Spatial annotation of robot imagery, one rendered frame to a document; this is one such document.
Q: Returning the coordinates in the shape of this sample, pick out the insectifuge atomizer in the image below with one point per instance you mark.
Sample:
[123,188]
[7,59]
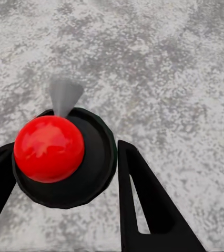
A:
[66,156]

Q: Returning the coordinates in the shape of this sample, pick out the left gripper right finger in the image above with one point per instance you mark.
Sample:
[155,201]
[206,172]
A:
[169,231]

